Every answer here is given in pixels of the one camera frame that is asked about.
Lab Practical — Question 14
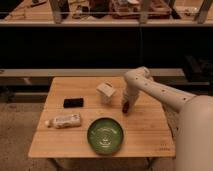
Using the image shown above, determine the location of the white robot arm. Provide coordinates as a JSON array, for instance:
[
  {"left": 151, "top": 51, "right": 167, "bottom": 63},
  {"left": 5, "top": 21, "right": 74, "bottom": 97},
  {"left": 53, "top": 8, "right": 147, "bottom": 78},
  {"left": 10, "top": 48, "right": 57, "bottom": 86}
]
[{"left": 122, "top": 67, "right": 213, "bottom": 171}]

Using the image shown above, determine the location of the white squeeze tube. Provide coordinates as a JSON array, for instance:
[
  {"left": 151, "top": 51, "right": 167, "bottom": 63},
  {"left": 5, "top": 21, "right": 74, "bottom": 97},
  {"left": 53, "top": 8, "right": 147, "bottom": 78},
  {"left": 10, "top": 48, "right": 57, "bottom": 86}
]
[{"left": 44, "top": 113, "right": 81, "bottom": 129}]

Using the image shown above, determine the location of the dark red pepper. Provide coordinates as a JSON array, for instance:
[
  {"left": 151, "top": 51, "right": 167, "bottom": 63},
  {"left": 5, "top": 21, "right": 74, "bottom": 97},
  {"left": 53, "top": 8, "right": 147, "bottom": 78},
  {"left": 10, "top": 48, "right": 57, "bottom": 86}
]
[{"left": 122, "top": 102, "right": 130, "bottom": 114}]

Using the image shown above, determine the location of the wooden table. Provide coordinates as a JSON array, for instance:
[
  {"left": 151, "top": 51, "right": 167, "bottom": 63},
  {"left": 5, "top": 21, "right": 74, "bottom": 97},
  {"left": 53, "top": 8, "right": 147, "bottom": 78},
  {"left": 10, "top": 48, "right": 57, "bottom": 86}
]
[{"left": 28, "top": 77, "right": 175, "bottom": 158}]

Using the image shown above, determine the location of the background workbench shelf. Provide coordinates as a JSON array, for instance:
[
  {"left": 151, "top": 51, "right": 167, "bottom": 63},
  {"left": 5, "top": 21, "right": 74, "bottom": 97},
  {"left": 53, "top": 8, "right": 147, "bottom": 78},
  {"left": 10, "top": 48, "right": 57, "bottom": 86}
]
[{"left": 0, "top": 0, "right": 213, "bottom": 27}]

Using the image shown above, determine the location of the white carton box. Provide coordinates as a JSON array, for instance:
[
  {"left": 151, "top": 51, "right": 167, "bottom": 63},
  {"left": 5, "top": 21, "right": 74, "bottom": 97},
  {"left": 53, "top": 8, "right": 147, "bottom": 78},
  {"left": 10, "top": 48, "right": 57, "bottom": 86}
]
[{"left": 96, "top": 82, "right": 116, "bottom": 104}]

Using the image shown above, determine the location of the green ceramic bowl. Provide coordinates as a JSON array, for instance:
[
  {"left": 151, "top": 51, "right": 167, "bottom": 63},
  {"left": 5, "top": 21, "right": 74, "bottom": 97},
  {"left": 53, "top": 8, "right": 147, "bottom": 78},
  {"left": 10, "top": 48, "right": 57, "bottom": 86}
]
[{"left": 87, "top": 117, "right": 124, "bottom": 155}]

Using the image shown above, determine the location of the black rectangular block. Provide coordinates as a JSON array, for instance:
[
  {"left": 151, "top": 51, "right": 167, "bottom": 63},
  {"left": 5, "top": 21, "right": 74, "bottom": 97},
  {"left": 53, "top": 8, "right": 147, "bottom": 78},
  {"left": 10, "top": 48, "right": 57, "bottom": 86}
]
[{"left": 63, "top": 98, "right": 84, "bottom": 108}]

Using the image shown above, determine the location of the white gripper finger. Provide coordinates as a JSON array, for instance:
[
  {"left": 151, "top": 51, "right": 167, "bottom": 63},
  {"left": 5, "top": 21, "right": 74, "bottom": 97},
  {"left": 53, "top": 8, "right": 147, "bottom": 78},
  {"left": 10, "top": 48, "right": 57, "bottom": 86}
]
[
  {"left": 128, "top": 103, "right": 135, "bottom": 112},
  {"left": 121, "top": 99, "right": 126, "bottom": 107}
]

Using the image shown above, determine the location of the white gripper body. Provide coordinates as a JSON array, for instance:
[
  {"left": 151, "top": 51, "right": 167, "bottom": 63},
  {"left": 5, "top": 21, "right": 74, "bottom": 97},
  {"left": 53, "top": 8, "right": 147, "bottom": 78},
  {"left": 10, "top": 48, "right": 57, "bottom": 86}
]
[{"left": 122, "top": 84, "right": 140, "bottom": 104}]

